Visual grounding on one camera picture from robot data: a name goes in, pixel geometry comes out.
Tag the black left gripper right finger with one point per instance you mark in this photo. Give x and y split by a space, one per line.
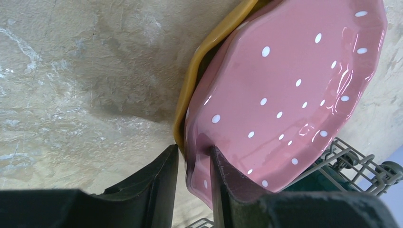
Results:
239 202

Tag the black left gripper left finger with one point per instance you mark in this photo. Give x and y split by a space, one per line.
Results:
143 200

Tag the yellow plate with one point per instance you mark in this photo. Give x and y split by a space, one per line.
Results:
202 58

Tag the pink dotted plate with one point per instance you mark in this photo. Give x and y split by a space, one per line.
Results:
280 88

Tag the dark green mug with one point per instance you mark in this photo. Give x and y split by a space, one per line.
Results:
317 181

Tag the grey wire dish rack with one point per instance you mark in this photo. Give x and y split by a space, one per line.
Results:
346 166

